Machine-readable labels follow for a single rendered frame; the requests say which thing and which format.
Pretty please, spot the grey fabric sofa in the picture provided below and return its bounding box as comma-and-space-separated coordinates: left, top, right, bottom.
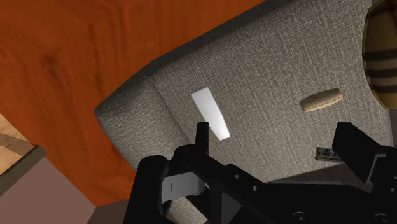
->
94, 0, 397, 224

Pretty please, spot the white flat rectangular slab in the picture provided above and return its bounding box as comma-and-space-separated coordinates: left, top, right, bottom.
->
190, 87, 231, 141

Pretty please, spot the tan cushion with dark stripes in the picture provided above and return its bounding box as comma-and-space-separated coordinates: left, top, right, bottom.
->
361, 0, 397, 110

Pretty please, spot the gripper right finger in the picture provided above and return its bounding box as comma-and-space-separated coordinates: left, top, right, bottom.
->
331, 122, 397, 199

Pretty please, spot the dark remote control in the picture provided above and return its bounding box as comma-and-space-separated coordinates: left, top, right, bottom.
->
315, 146, 342, 162

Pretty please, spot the tan oblong wooden piece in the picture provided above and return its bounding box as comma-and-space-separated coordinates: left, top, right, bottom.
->
299, 88, 344, 113

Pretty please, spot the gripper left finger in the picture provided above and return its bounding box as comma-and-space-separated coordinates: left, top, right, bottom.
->
123, 122, 218, 224

